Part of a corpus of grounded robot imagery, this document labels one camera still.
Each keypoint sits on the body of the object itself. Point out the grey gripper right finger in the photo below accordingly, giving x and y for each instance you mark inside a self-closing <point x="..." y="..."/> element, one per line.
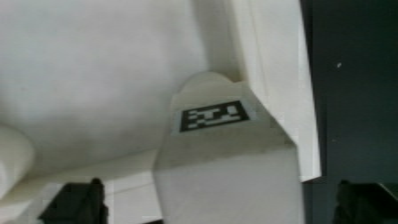
<point x="367" y="203"/>

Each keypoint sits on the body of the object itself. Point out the white leg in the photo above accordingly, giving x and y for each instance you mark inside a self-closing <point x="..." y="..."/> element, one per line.
<point x="226" y="169"/>

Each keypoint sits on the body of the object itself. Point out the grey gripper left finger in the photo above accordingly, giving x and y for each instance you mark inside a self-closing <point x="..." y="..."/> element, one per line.
<point x="77" y="206"/>

